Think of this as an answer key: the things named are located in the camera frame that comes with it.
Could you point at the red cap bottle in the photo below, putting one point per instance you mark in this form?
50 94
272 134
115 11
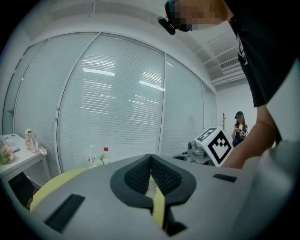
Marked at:
106 150

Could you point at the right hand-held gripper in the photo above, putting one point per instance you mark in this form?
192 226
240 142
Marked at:
218 147

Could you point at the wooden stand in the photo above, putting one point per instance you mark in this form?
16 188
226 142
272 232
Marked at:
224 122

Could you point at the pink flower bunch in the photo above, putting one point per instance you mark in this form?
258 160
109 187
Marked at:
5 155

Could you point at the black head-mounted camera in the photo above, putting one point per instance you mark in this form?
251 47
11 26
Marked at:
168 23

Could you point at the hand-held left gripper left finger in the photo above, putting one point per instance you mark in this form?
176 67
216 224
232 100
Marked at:
93 187

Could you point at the black office chair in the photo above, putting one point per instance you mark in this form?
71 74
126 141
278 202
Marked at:
21 189

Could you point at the person's right forearm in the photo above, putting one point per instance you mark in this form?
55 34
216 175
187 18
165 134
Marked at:
253 140

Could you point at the ceiling air vent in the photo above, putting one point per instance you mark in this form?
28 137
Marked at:
229 63

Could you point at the white desk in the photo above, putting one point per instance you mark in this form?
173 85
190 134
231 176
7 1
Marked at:
21 161

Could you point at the person's black shirt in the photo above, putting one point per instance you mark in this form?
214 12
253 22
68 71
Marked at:
257 58

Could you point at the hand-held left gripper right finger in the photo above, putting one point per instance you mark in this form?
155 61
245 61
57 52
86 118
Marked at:
211 199

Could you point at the clear water bottle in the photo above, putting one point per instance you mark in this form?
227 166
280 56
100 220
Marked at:
92 155

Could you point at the person's head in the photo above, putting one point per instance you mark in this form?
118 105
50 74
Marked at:
206 14

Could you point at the white desk telephone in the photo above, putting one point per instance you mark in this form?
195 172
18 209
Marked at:
9 145

